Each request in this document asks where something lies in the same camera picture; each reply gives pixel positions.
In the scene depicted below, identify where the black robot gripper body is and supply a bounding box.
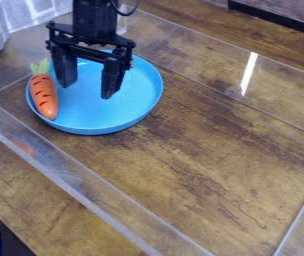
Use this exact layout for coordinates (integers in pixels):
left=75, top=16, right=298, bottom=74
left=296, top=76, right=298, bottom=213
left=47, top=0, right=136, bottom=70

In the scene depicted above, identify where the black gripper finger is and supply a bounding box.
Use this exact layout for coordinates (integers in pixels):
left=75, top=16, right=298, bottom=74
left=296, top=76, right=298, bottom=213
left=52, top=47, right=77, bottom=88
left=101, top=57, right=125, bottom=99

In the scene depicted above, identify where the orange toy carrot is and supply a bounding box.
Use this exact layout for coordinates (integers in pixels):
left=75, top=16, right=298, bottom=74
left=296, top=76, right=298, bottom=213
left=29, top=58, right=59, bottom=120

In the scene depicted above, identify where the blue round tray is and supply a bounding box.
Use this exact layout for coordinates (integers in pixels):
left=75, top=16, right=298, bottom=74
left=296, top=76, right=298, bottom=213
left=25, top=55, right=163, bottom=135

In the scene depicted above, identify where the black bar at back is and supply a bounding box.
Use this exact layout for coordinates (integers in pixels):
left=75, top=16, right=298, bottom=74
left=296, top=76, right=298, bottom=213
left=227, top=0, right=304, bottom=33

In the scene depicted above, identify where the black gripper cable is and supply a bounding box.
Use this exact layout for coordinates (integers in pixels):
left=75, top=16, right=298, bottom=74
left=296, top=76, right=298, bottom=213
left=109, top=0, right=141, bottom=17

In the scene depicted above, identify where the clear acrylic barrier wall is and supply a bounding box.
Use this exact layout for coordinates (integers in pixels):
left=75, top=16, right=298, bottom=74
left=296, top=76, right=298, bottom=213
left=0, top=0, right=304, bottom=256

